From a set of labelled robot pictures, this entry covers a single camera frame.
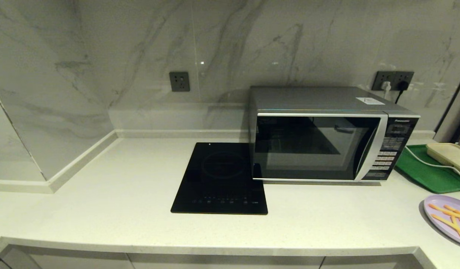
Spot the beige plastic box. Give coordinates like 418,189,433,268
426,142,460,181

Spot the black induction cooktop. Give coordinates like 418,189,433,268
170,142,268,215

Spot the purple plate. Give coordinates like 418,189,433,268
423,195,460,247

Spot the green plastic tray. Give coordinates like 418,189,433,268
394,144,460,194

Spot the black power plug with cable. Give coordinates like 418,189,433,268
394,80,409,105

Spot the white power cable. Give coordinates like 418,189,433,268
404,146,460,186

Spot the microwave door with dark glass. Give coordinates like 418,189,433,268
252,111,389,183

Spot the silver Panasonic microwave oven body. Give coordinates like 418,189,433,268
248,86,421,184

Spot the grey single wall socket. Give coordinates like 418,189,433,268
169,71,191,93

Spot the grey double wall socket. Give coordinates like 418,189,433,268
372,71,415,91

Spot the grey cabinet side panel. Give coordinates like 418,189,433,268
0,245,41,269

